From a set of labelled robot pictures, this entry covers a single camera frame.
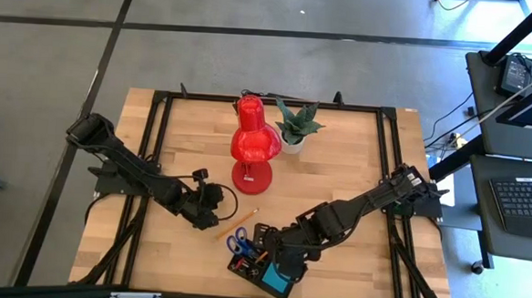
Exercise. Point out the green plant in white pot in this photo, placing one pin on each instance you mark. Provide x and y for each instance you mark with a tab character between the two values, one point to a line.
297	123

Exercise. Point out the silver aluminium frame profile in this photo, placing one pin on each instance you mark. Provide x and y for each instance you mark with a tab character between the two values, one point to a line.
135	296

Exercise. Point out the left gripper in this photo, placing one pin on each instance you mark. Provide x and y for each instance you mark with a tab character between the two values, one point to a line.
199	198

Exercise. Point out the blue sticky note pad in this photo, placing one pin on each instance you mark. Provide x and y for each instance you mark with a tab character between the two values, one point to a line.
273	279

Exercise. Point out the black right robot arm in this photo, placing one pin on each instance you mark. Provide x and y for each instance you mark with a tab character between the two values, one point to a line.
373	200

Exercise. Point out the black computer desk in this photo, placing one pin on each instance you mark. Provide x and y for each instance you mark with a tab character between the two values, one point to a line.
482	110

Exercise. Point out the red desk lamp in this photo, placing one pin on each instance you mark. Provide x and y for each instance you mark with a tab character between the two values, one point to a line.
255	139

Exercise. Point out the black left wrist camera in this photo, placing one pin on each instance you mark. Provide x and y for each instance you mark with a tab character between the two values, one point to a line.
201	174

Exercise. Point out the black keyboard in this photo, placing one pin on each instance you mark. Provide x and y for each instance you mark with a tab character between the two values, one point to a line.
523	203

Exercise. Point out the black power brick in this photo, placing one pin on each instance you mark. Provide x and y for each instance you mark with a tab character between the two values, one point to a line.
514	75

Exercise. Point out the black caster wheel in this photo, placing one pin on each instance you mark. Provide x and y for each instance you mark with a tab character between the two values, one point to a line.
477	267

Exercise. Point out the black binder clip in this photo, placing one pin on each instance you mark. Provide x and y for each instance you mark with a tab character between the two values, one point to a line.
251	272
256	275

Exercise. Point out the white paper sheet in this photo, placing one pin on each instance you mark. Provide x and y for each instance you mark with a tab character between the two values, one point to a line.
448	199

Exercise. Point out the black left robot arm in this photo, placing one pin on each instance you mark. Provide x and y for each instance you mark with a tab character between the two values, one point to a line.
123	169

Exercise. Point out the black mesh desk organizer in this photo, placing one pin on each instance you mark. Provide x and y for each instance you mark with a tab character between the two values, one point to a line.
250	282

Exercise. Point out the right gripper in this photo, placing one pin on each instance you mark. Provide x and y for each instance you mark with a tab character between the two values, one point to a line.
295	251

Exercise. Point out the black pole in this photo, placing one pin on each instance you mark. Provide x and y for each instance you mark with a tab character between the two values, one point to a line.
523	30

